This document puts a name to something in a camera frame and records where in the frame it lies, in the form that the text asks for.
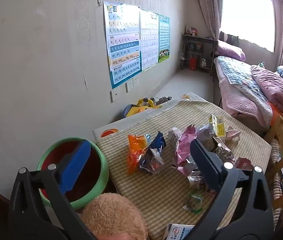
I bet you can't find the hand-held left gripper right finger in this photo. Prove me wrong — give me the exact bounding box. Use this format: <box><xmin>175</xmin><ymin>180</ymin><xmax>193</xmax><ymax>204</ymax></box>
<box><xmin>179</xmin><ymin>138</ymin><xmax>274</xmax><ymax>240</ymax></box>

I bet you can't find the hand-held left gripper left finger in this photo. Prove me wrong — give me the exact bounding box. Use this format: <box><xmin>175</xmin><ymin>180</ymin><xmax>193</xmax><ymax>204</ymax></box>
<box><xmin>8</xmin><ymin>140</ymin><xmax>97</xmax><ymax>240</ymax></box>

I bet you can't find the green rimmed red trash bin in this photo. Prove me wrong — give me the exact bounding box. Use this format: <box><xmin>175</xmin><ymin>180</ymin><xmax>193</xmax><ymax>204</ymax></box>
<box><xmin>37</xmin><ymin>137</ymin><xmax>110</xmax><ymax>210</ymax></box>

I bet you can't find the pink snack bag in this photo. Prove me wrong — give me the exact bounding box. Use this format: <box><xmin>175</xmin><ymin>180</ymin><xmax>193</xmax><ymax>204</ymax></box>
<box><xmin>175</xmin><ymin>124</ymin><xmax>198</xmax><ymax>173</ymax></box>

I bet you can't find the black white crumpled wrapper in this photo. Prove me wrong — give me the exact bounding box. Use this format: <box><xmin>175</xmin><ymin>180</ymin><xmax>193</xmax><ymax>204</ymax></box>
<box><xmin>179</xmin><ymin>162</ymin><xmax>217</xmax><ymax>193</ymax></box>

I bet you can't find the brown snack wrapper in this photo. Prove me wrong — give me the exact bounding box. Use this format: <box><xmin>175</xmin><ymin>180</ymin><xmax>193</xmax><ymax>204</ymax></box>
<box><xmin>213</xmin><ymin>136</ymin><xmax>235</xmax><ymax>165</ymax></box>

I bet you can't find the folded pink blanket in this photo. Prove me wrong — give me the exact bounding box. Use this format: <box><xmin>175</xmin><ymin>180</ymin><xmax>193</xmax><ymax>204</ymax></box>
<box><xmin>251</xmin><ymin>65</ymin><xmax>283</xmax><ymax>120</ymax></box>

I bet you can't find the small pink foil wrapper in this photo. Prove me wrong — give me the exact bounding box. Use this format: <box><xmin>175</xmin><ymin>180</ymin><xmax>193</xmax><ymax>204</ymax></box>
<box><xmin>235</xmin><ymin>157</ymin><xmax>254</xmax><ymax>172</ymax></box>

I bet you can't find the pale pink carton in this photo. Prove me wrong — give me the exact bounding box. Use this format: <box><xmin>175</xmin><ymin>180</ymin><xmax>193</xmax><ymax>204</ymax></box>
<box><xmin>225</xmin><ymin>127</ymin><xmax>240</xmax><ymax>143</ymax></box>

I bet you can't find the clear green wrapper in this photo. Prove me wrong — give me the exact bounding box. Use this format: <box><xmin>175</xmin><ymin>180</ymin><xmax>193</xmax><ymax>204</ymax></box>
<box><xmin>183</xmin><ymin>192</ymin><xmax>204</xmax><ymax>214</ymax></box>

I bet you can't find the yellow drink carton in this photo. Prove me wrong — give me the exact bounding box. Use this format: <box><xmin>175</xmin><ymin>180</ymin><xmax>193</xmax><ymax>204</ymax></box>
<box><xmin>208</xmin><ymin>114</ymin><xmax>225</xmax><ymax>137</ymax></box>

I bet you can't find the blue foil snack wrapper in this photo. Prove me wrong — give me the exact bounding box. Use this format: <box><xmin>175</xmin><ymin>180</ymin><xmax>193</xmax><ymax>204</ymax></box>
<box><xmin>139</xmin><ymin>131</ymin><xmax>167</xmax><ymax>174</ymax></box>

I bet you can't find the pink fleece bed sheet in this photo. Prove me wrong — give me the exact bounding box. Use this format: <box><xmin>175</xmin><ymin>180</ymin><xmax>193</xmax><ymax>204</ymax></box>
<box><xmin>218</xmin><ymin>76</ymin><xmax>268</xmax><ymax>130</ymax></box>

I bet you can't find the white table with fruit print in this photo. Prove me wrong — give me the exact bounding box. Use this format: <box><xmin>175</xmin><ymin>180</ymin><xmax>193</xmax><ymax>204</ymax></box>
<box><xmin>93</xmin><ymin>92</ymin><xmax>217</xmax><ymax>140</ymax></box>

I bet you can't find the orange snack wrapper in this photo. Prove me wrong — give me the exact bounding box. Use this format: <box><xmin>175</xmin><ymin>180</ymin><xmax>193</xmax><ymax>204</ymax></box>
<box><xmin>127</xmin><ymin>134</ymin><xmax>149</xmax><ymax>175</ymax></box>

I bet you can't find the blue patterned quilt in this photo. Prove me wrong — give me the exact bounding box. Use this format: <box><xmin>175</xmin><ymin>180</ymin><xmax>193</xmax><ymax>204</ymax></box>
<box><xmin>218</xmin><ymin>56</ymin><xmax>273</xmax><ymax>113</ymax></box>

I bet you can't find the blue white box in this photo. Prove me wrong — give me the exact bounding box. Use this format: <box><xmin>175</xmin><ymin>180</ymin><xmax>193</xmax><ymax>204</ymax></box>
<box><xmin>163</xmin><ymin>224</ymin><xmax>195</xmax><ymax>240</ymax></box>

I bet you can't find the grey plush toy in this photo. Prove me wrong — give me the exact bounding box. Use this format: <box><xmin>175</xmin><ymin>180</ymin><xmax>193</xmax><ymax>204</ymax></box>
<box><xmin>156</xmin><ymin>96</ymin><xmax>172</xmax><ymax>106</ymax></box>

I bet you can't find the purple pillow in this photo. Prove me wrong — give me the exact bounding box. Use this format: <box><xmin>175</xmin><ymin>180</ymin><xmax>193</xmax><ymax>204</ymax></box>
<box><xmin>216</xmin><ymin>39</ymin><xmax>245</xmax><ymax>61</ymax></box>

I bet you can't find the yellow toy vehicle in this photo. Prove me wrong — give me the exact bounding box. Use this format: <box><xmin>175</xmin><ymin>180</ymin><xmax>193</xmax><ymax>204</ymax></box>
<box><xmin>124</xmin><ymin>97</ymin><xmax>162</xmax><ymax>117</ymax></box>

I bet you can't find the bright window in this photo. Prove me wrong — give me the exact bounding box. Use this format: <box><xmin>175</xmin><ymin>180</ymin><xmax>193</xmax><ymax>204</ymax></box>
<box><xmin>220</xmin><ymin>0</ymin><xmax>275</xmax><ymax>53</ymax></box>

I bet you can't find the dark metal shelf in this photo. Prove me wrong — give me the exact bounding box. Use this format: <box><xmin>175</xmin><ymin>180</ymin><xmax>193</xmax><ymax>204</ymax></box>
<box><xmin>181</xmin><ymin>34</ymin><xmax>218</xmax><ymax>74</ymax></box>

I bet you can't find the white wall switch plate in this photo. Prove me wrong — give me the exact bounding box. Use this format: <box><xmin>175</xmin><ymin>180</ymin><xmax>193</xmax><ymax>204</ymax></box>
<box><xmin>110</xmin><ymin>88</ymin><xmax>120</xmax><ymax>103</ymax></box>

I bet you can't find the blue letter wall poster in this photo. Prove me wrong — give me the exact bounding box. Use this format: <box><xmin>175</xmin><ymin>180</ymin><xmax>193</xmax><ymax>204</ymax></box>
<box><xmin>103</xmin><ymin>0</ymin><xmax>142</xmax><ymax>89</ymax></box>

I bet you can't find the green number wall poster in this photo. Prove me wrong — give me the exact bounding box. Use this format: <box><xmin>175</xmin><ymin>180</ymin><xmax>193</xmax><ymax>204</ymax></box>
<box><xmin>158</xmin><ymin>14</ymin><xmax>170</xmax><ymax>63</ymax></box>

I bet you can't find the white chart wall poster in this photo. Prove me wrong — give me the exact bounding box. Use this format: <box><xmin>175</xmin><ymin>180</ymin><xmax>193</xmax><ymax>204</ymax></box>
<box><xmin>140</xmin><ymin>9</ymin><xmax>160</xmax><ymax>72</ymax></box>

